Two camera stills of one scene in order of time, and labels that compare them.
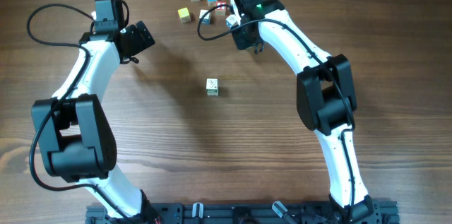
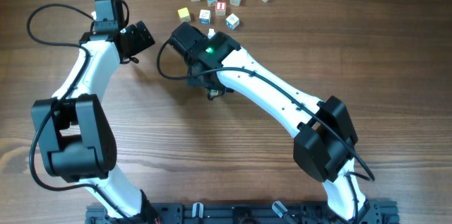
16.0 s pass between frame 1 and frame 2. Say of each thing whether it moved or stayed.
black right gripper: moved
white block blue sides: stayed
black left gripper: stayed
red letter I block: stayed
